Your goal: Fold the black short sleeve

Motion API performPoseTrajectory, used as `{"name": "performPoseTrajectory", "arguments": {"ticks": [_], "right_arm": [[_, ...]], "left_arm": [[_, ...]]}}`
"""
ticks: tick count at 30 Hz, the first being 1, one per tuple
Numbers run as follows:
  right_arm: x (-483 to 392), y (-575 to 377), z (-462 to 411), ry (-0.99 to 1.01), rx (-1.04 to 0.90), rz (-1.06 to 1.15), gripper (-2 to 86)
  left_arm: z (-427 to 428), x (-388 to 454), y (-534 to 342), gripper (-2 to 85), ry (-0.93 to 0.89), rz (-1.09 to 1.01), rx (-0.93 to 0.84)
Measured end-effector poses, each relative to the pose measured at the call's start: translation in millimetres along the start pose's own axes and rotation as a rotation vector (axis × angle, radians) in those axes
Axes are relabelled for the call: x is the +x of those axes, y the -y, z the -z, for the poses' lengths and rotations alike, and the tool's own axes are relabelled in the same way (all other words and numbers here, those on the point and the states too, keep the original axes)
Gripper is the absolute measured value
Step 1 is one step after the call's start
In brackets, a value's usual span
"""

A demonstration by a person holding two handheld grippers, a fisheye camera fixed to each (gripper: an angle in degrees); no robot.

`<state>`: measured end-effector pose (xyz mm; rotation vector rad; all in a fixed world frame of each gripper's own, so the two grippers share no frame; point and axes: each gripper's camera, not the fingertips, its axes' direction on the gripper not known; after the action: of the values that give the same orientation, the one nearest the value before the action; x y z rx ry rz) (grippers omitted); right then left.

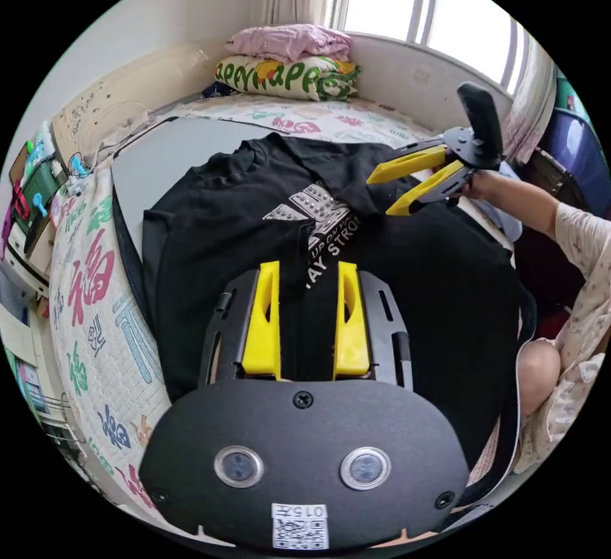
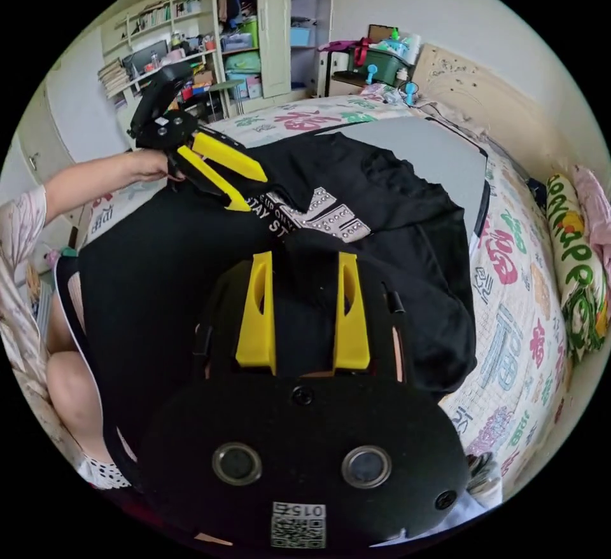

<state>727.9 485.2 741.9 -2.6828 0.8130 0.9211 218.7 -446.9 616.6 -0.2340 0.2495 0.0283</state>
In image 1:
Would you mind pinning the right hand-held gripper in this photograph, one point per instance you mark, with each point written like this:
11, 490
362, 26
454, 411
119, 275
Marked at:
460, 144

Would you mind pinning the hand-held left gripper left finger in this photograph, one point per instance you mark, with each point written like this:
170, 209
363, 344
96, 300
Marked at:
261, 325

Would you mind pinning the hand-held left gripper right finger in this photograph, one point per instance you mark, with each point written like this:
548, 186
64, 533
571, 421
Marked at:
351, 330

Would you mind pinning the black shirt with a print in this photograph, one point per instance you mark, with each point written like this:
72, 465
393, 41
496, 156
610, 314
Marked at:
215, 215

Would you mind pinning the person's right forearm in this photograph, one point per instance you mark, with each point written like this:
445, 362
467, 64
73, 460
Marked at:
527, 203

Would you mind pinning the person's right hand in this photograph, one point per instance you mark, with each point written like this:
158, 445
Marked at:
482, 186

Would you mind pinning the light blue garment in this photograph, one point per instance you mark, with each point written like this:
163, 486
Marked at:
503, 222

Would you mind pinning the bed with printed sheet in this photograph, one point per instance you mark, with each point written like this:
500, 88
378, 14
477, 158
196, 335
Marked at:
102, 330

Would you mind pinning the folded printed quilt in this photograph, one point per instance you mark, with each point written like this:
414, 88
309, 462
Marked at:
286, 78

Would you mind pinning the blue bag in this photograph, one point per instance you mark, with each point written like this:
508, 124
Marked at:
575, 149

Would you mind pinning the window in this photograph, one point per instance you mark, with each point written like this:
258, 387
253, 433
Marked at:
386, 1

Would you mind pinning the folded pink blanket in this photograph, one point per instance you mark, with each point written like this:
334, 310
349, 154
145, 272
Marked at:
291, 41

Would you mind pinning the person's body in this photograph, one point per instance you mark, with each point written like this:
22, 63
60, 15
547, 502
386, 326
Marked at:
580, 311

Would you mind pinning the cluttered shelf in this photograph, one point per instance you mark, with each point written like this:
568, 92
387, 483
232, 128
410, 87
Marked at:
36, 196

